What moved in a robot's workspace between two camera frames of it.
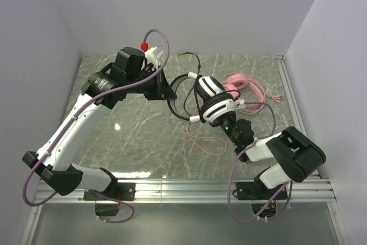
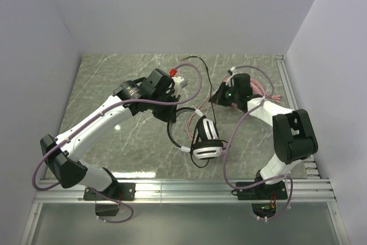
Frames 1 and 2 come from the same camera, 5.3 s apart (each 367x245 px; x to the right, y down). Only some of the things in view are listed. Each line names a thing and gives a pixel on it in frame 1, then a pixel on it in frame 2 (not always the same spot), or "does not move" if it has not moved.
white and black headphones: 216,100 -> 206,144
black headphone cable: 192,82 -> 186,57
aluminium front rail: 190,191 does not move
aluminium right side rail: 284,69 does not move
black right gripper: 219,123 -> 222,97
